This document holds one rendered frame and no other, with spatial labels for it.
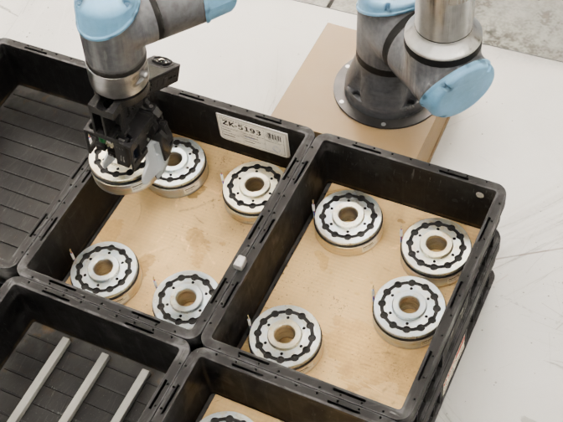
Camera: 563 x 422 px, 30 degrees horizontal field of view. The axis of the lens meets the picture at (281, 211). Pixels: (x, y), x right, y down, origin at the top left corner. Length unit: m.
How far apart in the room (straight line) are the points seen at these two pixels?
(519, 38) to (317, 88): 1.32
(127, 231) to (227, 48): 0.55
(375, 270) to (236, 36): 0.71
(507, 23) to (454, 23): 1.59
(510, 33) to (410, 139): 1.36
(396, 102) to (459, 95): 0.19
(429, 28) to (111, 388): 0.68
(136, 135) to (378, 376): 0.47
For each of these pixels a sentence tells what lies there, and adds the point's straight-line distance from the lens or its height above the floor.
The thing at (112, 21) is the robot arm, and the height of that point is 1.33.
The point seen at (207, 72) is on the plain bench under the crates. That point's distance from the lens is 2.04.
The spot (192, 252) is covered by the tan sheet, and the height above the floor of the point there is 0.83.
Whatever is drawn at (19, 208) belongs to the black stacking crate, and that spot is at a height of 0.83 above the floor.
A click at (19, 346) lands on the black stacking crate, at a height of 0.83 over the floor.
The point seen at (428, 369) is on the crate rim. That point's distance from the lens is 1.37.
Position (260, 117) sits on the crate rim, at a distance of 1.63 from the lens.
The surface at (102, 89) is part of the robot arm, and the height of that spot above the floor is 1.22.
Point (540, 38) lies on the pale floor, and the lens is 3.08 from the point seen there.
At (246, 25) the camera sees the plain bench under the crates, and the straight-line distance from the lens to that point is 2.12.
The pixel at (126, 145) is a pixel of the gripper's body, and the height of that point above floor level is 1.13.
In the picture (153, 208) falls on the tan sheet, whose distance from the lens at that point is 1.68.
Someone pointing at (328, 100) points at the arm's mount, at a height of 0.80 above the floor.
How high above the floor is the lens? 2.14
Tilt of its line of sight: 53 degrees down
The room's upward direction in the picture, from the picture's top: 9 degrees counter-clockwise
